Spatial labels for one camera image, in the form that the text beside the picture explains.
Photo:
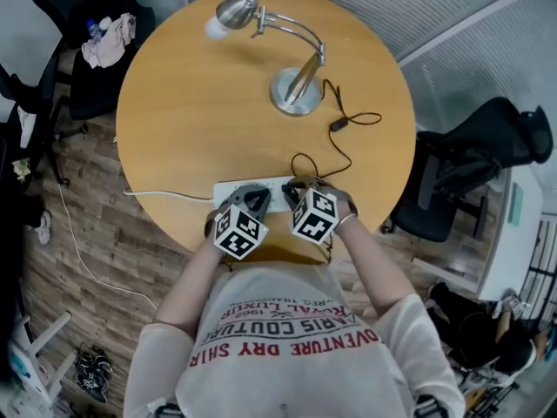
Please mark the person's right forearm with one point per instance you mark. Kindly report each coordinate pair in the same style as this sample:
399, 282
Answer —
374, 268

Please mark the round wooden table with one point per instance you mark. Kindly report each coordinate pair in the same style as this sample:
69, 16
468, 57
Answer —
196, 116

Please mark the white power strip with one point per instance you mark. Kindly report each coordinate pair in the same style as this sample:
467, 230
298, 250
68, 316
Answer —
226, 192

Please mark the clear water bottle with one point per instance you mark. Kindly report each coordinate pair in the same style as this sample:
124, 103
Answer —
96, 28

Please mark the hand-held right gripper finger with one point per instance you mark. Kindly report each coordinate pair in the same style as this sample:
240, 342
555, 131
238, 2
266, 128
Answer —
291, 196

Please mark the black bag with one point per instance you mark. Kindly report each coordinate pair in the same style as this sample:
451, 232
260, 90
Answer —
478, 333

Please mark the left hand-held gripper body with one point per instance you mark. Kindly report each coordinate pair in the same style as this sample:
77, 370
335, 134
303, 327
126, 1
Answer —
239, 233

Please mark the person's white printed shirt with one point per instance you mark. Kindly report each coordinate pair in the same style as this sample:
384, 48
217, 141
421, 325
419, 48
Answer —
287, 364

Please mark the crumpled pale cloth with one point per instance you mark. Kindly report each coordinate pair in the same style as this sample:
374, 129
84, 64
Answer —
109, 44

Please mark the white rack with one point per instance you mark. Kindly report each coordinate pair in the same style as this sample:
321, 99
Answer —
35, 364

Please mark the small flower bunch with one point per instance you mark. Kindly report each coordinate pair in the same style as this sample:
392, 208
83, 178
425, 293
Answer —
22, 169

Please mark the silver desk lamp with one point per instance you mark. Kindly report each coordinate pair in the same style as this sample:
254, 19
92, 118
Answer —
293, 87

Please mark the black sandals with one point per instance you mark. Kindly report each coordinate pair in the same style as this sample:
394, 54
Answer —
92, 372

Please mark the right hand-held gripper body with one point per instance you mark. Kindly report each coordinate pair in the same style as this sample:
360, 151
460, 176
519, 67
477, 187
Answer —
315, 216

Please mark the person's left forearm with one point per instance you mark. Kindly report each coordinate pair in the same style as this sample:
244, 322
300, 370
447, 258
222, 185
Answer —
191, 285

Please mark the pale green booklet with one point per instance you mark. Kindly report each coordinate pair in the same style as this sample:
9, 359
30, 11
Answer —
515, 205

